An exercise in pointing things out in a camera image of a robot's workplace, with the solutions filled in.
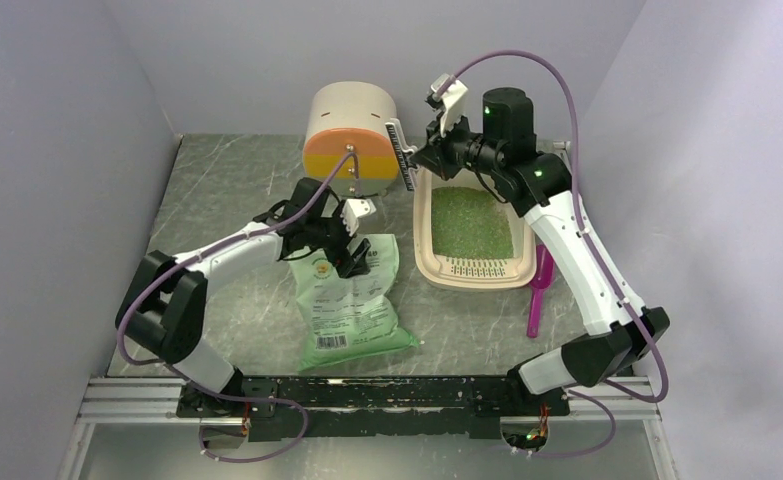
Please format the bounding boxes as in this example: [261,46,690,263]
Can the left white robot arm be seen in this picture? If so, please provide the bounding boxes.
[115,177,376,416]

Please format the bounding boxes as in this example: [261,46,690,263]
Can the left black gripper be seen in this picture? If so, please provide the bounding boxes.
[305,200,370,277]

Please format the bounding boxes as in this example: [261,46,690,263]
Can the beige orange drawer cabinet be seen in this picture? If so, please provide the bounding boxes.
[302,81,399,197]

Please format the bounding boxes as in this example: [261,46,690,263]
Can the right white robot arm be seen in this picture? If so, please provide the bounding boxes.
[409,85,670,414]

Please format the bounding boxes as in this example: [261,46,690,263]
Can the green litter bag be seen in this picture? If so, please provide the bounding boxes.
[290,234,417,372]

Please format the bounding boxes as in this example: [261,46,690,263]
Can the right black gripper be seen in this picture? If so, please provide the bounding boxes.
[413,107,503,181]

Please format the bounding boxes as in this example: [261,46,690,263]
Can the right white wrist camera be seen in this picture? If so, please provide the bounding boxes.
[426,74,468,137]

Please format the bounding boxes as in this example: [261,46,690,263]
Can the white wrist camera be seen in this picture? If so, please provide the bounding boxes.
[426,74,468,137]
[340,198,377,235]

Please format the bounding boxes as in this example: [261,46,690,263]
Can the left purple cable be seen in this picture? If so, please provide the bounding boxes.
[115,150,309,465]

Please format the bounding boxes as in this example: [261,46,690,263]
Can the magenta plastic scoop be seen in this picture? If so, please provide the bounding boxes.
[526,244,555,338]

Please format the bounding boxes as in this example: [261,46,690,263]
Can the black mounting rail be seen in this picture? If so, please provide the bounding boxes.
[175,375,570,442]

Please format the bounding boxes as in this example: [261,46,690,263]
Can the beige litter box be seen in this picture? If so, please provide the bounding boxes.
[413,170,536,291]

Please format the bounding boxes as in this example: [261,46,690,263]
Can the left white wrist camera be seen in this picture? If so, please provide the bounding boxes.
[340,198,377,235]

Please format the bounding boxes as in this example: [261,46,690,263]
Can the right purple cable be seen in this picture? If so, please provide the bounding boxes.
[450,49,671,460]

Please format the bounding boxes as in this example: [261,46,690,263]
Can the purple cable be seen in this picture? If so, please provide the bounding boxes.
[450,49,671,460]
[115,150,309,465]

